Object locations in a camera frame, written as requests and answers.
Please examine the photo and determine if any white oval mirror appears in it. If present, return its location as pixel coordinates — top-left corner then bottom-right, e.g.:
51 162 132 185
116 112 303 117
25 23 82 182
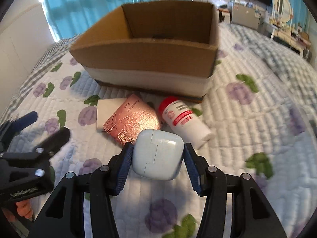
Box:
273 0 293 23

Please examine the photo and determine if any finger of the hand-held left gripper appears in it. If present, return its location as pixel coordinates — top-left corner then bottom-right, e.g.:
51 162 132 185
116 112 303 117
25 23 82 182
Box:
0 127 71 164
0 111 38 152

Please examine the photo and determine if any cardboard box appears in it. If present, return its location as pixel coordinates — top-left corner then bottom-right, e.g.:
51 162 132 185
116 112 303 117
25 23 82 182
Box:
69 0 220 104

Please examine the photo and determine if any pale blue plastic case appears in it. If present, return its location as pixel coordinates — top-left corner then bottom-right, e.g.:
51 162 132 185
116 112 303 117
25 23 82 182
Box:
131 128 185 181

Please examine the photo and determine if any silver grey case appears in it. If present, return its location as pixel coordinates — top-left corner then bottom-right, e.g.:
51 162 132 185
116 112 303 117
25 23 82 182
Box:
231 5 260 31

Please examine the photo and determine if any white dressing table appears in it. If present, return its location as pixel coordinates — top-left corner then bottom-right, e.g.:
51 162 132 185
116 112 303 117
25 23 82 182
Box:
269 21 312 56

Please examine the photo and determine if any person's left hand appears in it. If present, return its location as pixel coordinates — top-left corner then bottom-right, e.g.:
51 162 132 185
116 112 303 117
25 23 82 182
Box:
14 199 34 220

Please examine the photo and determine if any pink embossed gift box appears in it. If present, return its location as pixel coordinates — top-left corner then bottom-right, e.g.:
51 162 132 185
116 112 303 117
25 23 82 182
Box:
96 94 163 147

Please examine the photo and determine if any grey checkered blanket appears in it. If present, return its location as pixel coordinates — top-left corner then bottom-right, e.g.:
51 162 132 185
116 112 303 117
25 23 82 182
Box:
0 33 83 119

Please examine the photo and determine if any floral quilted blanket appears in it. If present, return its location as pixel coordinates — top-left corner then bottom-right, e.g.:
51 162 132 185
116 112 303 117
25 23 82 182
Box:
0 22 317 238

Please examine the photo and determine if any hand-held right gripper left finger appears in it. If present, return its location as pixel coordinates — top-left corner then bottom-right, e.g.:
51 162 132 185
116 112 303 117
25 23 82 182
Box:
27 142 135 238

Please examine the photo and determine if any blue curtain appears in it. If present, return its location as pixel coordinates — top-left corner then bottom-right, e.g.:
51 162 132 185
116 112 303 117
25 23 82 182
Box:
41 0 193 42

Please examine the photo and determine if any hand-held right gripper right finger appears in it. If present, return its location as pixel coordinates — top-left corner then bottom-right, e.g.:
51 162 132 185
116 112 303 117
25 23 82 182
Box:
183 142 288 238

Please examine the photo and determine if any white bottle red cap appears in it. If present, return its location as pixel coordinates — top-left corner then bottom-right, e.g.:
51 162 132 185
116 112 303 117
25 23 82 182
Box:
158 96 216 150

